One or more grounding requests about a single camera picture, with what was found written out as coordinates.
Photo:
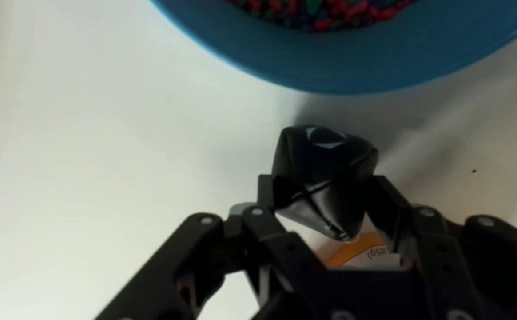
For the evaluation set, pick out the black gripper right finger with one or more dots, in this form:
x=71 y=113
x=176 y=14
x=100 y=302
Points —
x=450 y=270

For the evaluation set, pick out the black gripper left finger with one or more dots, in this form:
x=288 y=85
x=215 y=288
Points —
x=194 y=261

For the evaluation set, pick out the small black object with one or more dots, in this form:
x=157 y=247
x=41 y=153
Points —
x=318 y=176

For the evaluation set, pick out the blue bowl with candies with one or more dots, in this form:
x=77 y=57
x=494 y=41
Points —
x=425 y=41

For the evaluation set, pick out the orange snack pouch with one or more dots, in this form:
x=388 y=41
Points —
x=366 y=249

